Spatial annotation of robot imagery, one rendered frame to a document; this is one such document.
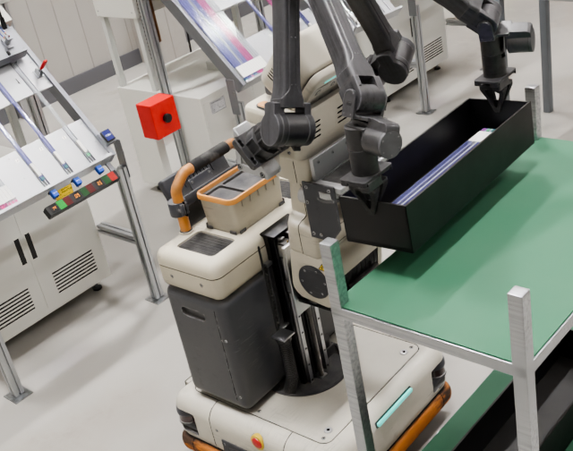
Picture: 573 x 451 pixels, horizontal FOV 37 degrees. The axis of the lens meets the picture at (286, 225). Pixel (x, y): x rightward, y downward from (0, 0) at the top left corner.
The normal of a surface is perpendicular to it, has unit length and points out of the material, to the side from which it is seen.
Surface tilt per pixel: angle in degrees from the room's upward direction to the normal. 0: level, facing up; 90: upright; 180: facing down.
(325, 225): 90
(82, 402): 0
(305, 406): 0
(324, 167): 90
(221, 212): 92
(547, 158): 0
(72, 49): 90
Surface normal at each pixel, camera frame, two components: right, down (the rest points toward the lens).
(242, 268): 0.76, 0.18
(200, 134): -0.65, 0.46
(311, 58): 0.38, -0.52
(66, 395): -0.18, -0.87
